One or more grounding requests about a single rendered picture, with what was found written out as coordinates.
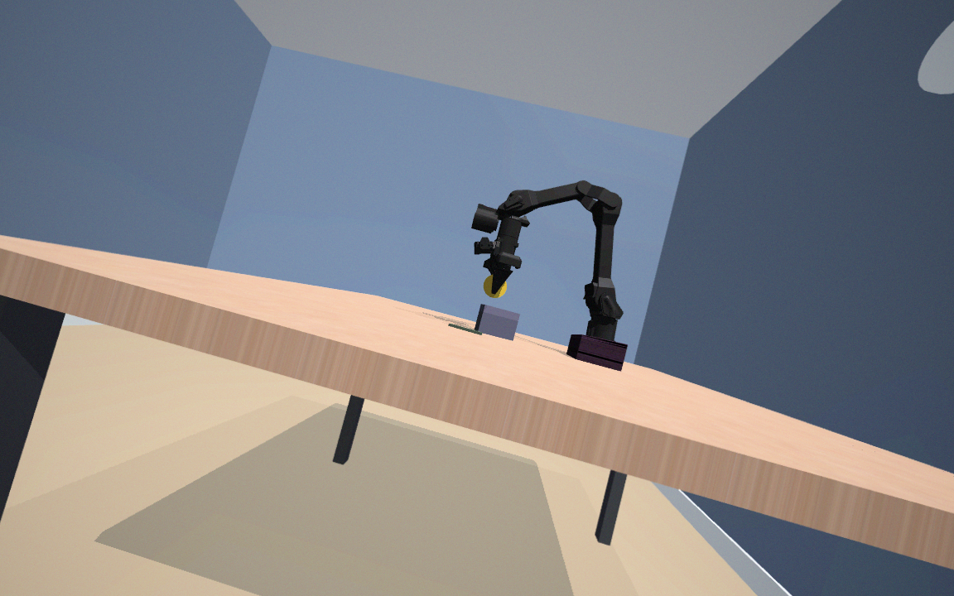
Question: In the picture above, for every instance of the gold coin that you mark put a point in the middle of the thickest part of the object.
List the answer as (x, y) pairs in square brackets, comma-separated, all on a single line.
[(488, 288)]

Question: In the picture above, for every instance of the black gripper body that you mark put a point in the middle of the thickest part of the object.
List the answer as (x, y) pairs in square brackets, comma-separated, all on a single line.
[(506, 257)]

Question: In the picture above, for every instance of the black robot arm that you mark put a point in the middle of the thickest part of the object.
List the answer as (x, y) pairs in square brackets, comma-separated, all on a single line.
[(600, 293)]

